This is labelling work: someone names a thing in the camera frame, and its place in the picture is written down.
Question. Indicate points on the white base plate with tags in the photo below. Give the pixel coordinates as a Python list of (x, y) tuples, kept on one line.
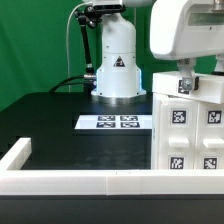
[(113, 122)]

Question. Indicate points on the white U-shaped obstacle frame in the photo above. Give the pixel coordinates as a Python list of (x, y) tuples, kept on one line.
[(14, 180)]

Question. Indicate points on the white cabinet door panel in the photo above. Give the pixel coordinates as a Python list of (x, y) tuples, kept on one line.
[(177, 134), (209, 151)]

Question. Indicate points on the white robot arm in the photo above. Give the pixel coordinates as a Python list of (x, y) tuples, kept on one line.
[(118, 78)]

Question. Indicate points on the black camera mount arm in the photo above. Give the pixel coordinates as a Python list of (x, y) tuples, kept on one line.
[(86, 22)]

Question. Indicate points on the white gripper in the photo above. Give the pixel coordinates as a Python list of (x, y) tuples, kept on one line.
[(187, 29)]

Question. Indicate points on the small white cabinet top block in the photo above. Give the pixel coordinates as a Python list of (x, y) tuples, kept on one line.
[(211, 87)]

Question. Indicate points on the white cabinet body box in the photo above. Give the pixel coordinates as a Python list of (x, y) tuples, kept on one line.
[(157, 100)]

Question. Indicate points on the black camera on mount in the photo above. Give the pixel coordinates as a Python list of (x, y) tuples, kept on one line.
[(106, 8)]

